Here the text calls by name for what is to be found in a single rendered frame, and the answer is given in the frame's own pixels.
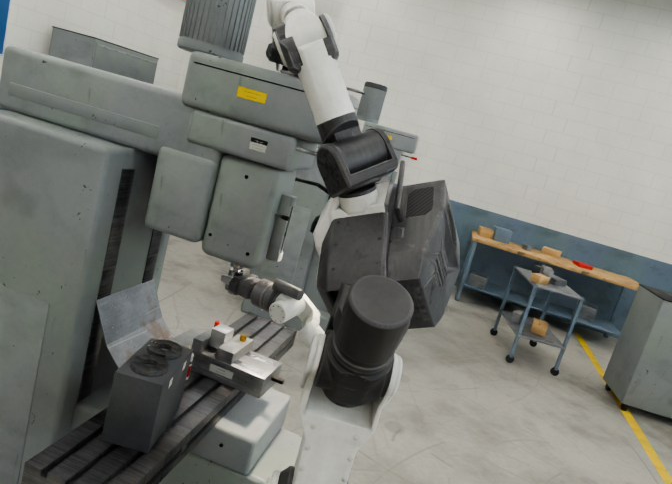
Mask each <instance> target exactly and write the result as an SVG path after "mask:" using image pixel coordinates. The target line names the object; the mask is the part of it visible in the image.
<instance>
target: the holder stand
mask: <svg viewBox="0 0 672 484"><path fill-rule="evenodd" d="M192 351H193V350H192V349H189V348H186V347H182V346H180V345H179V344H178V343H176V342H173V341H169V340H157V339H154V338H151V339H150V340H149V341H148V342H147V343H146V344H145V345H144V346H142V347H141V348H140V349H139V350H138V351H137V352H136V353H135V354H134V355H133V356H132V357H131V358H129V359H128V360H127V361H126V362H125V363H124V364H123V365H122V366H121V367H120V368H119V369H118V370H117V371H115V374H114V379H113V384H112V389H111V394H110V398H109V403H108V408H107V413H106V418H105V423H104V427H103V432H102V437H101V440H102V441H105V442H108V443H112V444H115V445H119V446H122V447H126V448H129V449H133V450H136V451H140V452H143V453H148V452H149V451H150V449H151V448H152V447H153V445H154V444H155V442H156V441H157V439H158V438H159V437H160V435H161V434H162V432H163V431H164V429H165V428H166V427H167V425H168V424H169V422H170V421H171V419H172V418H173V417H174V415H175V414H176V412H177V411H178V409H179V407H180V402H181V398H182V394H183V390H184V385H185V381H186V377H187V373H188V368H189V364H190V360H191V356H192Z"/></svg>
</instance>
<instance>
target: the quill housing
mask: <svg viewBox="0 0 672 484"><path fill-rule="evenodd" d="M295 178H296V171H284V170H281V169H277V168H274V167H271V166H267V165H264V164H261V163H257V162H254V161H251V160H247V159H244V158H241V157H237V156H234V155H231V154H226V155H225V156H223V158H222V160H221V164H220V168H219V172H218V177H217V181H216V185H215V190H214V194H213V199H212V203H211V207H210V212H209V216H208V220H207V225H206V229H205V234H204V238H203V242H202V250H203V251H204V252H205V253H206V254H207V255H210V256H213V257H216V258H219V259H222V260H225V261H228V262H230V263H233V264H236V265H239V266H242V267H245V268H249V269H252V268H255V267H257V266H259V265H261V264H263V263H265V262H267V261H269V260H268V259H266V256H267V252H268V248H269V244H270V240H271V236H272V232H273V228H274V224H275V220H276V216H275V213H276V214H277V212H278V208H279V204H280V200H281V196H282V194H289V195H291V193H292V190H293V186H294V182H295Z"/></svg>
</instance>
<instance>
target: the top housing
mask: <svg viewBox="0 0 672 484"><path fill-rule="evenodd" d="M349 97H350V98H351V99H350V100H351V102H352V105H353V107H354V110H355V113H356V114H357V110H358V106H359V101H358V99H357V98H355V97H354V96H353V95H350V94H349ZM181 100H182V102H183V104H184V105H186V106H189V107H192V108H196V109H199V110H203V111H206V112H210V113H213V114H217V115H220V116H223V117H227V118H230V119H234V120H237V121H241V122H244V123H248V124H251V125H255V126H258V127H262V128H265V129H269V130H272V131H276V132H279V133H283V134H286V135H290V136H293V137H297V138H300V139H304V140H307V141H311V142H314V143H318V144H321V145H323V143H322V140H321V137H320V135H319V132H318V129H317V126H316V124H315V121H314V116H313V114H312V111H311V108H310V105H309V102H308V100H307V97H306V94H305V91H304V89H303V86H302V83H301V80H300V78H299V77H295V76H291V75H288V74H284V73H280V72H276V71H272V70H269V69H265V68H261V67H257V66H253V65H249V64H246V63H242V62H238V61H234V60H230V59H227V58H223V57H219V56H215V55H211V54H207V53H204V52H200V51H194V52H193V53H191V55H190V58H189V63H188V68H187V73H186V77H185V82H184V87H183V92H182V96H181Z"/></svg>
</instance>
